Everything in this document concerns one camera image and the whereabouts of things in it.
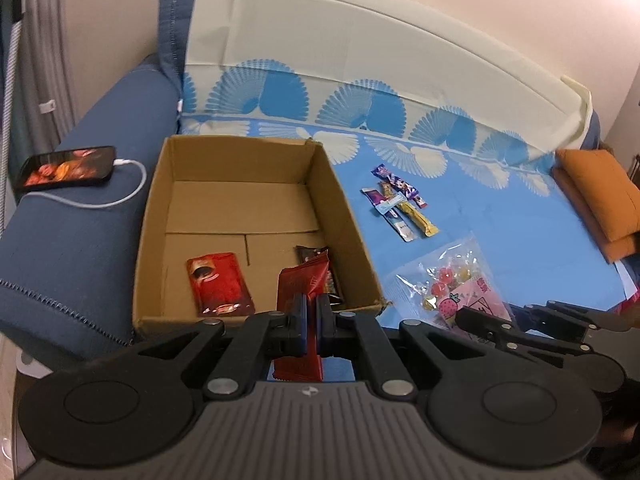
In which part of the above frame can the orange cushion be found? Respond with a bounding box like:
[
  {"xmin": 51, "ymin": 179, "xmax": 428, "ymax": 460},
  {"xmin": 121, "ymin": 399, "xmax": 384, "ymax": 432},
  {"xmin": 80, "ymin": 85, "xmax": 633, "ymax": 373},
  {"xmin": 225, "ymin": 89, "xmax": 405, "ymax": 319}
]
[
  {"xmin": 551, "ymin": 167, "xmax": 640, "ymax": 266},
  {"xmin": 552, "ymin": 149, "xmax": 640, "ymax": 242}
]

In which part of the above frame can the purple cartoon snack packet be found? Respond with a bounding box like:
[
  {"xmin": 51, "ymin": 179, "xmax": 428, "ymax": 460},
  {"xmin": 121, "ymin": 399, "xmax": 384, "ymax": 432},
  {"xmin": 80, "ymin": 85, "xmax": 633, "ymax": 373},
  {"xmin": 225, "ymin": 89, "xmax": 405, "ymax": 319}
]
[{"xmin": 372, "ymin": 165, "xmax": 427, "ymax": 208}]

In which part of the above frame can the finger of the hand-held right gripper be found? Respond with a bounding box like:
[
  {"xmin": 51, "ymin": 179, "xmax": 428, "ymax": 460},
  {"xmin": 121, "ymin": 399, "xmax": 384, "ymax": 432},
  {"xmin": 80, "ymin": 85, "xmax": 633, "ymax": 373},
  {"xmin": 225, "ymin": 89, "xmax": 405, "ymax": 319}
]
[
  {"xmin": 454, "ymin": 306, "xmax": 593, "ymax": 361},
  {"xmin": 520, "ymin": 300, "xmax": 621, "ymax": 333}
]

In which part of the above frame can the red coffee sachet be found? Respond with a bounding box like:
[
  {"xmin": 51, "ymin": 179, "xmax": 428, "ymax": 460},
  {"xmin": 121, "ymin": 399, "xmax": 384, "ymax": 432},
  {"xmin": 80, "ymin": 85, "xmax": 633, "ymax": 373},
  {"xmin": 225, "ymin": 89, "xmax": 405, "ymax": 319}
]
[{"xmin": 186, "ymin": 252, "xmax": 256, "ymax": 318}]

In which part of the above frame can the grey curtain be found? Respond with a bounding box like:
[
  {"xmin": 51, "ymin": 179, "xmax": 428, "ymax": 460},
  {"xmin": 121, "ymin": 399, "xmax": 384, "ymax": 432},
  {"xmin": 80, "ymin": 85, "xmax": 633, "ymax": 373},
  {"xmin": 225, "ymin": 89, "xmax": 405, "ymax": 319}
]
[{"xmin": 0, "ymin": 0, "xmax": 77, "ymax": 211}]

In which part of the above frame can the blue cream printed sheet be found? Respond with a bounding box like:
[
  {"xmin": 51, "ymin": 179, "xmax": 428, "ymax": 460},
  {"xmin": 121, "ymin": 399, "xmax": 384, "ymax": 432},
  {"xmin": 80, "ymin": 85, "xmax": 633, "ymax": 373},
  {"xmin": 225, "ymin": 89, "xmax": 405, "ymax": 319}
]
[{"xmin": 177, "ymin": 0, "xmax": 640, "ymax": 341}]

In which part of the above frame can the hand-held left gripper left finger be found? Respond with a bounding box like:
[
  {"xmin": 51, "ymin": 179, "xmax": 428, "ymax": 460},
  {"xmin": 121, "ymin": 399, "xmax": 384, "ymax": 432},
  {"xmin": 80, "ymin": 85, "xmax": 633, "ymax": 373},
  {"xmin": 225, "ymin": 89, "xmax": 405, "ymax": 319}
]
[{"xmin": 131, "ymin": 293, "xmax": 309, "ymax": 401}]

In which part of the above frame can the black smartphone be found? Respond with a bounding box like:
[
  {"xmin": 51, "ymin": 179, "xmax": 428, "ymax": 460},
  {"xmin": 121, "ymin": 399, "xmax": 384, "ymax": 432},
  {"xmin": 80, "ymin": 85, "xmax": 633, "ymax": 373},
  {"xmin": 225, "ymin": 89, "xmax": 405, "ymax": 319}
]
[{"xmin": 14, "ymin": 146, "xmax": 117, "ymax": 192}]

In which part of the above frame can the dark brown snack packet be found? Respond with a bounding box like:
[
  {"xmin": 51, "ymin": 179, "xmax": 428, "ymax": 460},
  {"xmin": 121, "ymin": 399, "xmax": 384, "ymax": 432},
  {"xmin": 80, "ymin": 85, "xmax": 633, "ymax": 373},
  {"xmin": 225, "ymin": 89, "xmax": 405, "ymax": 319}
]
[{"xmin": 295, "ymin": 245, "xmax": 347, "ymax": 311}]

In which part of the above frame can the red snack packet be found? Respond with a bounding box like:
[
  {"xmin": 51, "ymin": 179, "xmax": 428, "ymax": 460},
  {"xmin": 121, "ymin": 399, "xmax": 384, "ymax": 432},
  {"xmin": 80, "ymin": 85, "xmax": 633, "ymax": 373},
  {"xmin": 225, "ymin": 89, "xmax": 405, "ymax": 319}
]
[{"xmin": 272, "ymin": 252, "xmax": 333, "ymax": 381}]

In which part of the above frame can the blue fabric sofa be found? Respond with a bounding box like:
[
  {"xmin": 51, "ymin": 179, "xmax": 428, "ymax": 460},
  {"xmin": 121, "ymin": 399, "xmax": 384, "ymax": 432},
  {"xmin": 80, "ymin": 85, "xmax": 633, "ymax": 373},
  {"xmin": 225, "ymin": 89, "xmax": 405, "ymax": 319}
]
[{"xmin": 0, "ymin": 0, "xmax": 202, "ymax": 361}]

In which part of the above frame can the white charging cable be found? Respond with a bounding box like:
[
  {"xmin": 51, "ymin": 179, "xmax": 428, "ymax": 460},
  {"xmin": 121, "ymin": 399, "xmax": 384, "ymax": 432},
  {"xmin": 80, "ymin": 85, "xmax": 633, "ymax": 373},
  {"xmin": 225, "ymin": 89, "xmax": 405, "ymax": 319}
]
[{"xmin": 27, "ymin": 158, "xmax": 148, "ymax": 210}]

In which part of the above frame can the brown cardboard box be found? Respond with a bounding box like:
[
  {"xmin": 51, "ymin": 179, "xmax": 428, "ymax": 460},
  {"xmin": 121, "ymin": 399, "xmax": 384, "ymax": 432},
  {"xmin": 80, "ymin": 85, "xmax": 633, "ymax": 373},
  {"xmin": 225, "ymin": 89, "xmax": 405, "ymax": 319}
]
[{"xmin": 131, "ymin": 135, "xmax": 393, "ymax": 346}]

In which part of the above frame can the yellow snack stick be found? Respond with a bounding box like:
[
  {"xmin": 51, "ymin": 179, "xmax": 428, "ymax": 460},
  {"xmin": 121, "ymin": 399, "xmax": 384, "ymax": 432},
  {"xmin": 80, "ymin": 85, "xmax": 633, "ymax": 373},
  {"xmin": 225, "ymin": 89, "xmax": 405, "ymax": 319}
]
[{"xmin": 397, "ymin": 202, "xmax": 440, "ymax": 237}]

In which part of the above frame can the clear candy bag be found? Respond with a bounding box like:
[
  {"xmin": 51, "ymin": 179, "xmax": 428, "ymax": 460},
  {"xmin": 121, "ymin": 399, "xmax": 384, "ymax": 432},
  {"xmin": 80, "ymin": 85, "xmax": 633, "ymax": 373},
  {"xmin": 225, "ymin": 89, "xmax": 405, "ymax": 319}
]
[{"xmin": 395, "ymin": 232, "xmax": 516, "ymax": 332}]

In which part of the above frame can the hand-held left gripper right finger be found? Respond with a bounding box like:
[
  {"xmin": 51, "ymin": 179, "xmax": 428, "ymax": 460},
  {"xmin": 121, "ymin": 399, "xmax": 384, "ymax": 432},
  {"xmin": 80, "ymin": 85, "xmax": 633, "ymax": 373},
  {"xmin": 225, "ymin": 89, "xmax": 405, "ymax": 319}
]
[{"xmin": 315, "ymin": 293, "xmax": 503, "ymax": 400}]

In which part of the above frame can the long purple white sachet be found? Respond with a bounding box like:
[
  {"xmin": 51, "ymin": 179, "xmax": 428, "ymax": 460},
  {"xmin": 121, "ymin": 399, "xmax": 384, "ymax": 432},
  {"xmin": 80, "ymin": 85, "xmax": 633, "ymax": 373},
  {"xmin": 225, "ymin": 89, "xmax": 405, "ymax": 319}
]
[{"xmin": 361, "ymin": 187, "xmax": 417, "ymax": 243}]

